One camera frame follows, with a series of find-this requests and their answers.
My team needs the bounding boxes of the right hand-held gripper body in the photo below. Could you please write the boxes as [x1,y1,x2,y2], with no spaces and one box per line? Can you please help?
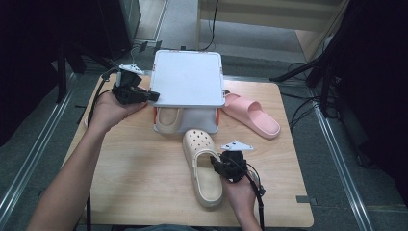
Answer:
[220,140,254,184]

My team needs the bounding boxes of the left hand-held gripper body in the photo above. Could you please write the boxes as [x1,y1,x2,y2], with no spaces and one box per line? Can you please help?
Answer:
[111,64,145,106]

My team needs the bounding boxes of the cream perforated clog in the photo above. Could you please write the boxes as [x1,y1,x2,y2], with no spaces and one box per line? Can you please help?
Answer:
[182,128,224,209]
[154,107,184,135]

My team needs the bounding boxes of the white two-tier shoe rack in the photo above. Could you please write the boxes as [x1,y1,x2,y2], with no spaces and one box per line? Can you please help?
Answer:
[147,49,227,135]

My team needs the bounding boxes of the person's left hand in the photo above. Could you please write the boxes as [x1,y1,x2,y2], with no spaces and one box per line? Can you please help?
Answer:
[88,91,149,136]

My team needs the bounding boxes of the person's right hand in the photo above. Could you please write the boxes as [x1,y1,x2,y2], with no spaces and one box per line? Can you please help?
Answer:
[221,175,260,219]

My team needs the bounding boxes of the dark cabinet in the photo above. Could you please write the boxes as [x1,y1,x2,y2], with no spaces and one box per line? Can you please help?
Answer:
[95,0,142,60]

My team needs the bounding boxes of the black tripod stand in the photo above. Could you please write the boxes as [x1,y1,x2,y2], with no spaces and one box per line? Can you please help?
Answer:
[55,38,126,104]

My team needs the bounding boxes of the grey tape piece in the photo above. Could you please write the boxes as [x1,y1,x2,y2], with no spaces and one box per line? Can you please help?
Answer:
[295,194,319,206]

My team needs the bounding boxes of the person's grey-blue clothing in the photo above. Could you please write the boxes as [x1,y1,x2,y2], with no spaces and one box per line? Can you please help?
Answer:
[123,224,201,231]

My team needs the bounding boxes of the black metal stand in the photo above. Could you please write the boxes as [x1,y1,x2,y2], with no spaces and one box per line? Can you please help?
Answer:
[268,0,341,117]

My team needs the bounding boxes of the light wooden shelf unit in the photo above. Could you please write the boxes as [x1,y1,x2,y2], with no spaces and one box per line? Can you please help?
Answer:
[195,0,350,63]

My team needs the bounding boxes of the white floor cable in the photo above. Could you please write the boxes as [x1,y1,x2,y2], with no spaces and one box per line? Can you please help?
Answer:
[128,44,142,66]

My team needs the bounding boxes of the black floor cables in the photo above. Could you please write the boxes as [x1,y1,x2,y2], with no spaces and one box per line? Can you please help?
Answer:
[279,62,321,131]

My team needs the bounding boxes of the hanging black cable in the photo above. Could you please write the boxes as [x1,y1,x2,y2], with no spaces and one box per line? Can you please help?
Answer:
[199,0,219,52]

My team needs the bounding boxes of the metal floor rail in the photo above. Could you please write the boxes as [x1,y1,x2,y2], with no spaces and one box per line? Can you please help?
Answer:
[0,72,79,222]
[308,95,375,231]

